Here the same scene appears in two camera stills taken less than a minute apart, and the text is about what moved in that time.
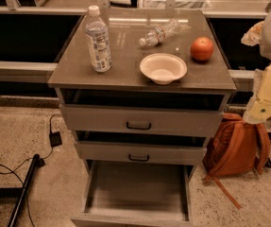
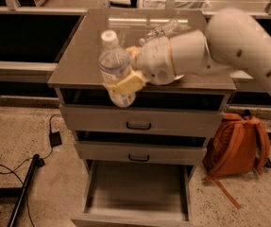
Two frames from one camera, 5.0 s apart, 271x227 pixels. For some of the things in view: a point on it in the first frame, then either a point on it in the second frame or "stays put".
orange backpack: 236,148 stays put
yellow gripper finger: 252,37 → 135,49
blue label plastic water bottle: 98,39 → 114,63
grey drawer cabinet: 141,90 stays put
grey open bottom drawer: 135,193 stays put
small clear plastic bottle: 166,29 stays put
